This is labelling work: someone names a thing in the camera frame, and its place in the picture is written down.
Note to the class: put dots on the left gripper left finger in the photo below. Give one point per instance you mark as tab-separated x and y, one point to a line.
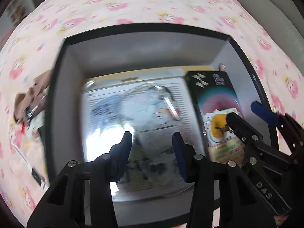
63	203

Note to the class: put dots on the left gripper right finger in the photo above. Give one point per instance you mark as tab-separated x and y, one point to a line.
220	186

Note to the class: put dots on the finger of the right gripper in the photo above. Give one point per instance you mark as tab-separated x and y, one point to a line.
247	134
271	118

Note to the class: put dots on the orange red card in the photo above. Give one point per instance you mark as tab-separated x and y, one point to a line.
231	150

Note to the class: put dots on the white smartwatch with band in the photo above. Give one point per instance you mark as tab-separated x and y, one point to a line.
37	177

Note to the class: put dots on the anime boy sticker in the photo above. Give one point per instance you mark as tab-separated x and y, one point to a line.
216	128

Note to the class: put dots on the Smart Devil screen protector box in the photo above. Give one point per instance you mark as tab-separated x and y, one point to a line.
211	90

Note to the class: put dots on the clear bag with blue card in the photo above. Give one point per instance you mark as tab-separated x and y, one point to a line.
152	111

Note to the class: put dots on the green hand cream tube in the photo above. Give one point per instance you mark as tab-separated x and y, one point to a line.
32	129

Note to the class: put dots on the yellow envelope in box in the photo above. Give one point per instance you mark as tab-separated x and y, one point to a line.
151	72

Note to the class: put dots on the black storage box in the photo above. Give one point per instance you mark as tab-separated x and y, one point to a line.
123	48

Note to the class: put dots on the grey sofa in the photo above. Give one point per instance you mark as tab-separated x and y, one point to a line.
283	22

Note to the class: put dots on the beige fabric pouch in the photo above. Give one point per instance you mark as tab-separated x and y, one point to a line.
23	100

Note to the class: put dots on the pink cartoon blanket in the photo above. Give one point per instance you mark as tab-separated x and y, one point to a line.
33	47

